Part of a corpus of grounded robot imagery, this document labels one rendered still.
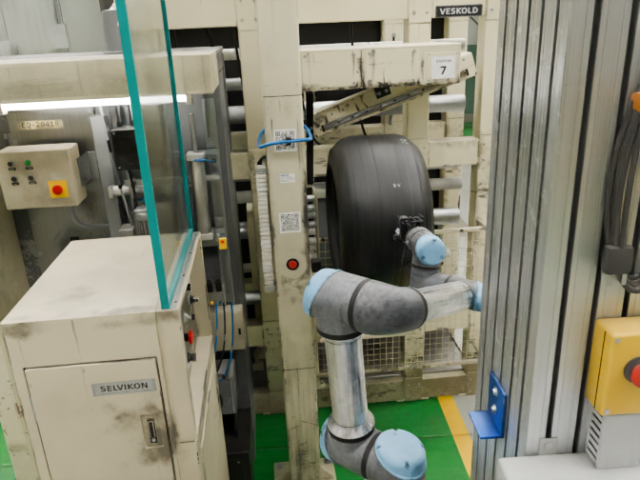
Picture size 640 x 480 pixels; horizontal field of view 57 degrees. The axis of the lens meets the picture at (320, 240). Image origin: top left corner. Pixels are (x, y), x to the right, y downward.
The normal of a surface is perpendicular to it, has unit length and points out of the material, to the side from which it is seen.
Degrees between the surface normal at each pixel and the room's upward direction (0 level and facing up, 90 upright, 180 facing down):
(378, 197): 60
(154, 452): 90
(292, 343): 90
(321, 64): 90
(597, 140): 90
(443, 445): 0
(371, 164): 36
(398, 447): 7
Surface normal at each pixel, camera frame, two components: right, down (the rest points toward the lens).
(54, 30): 0.05, 0.35
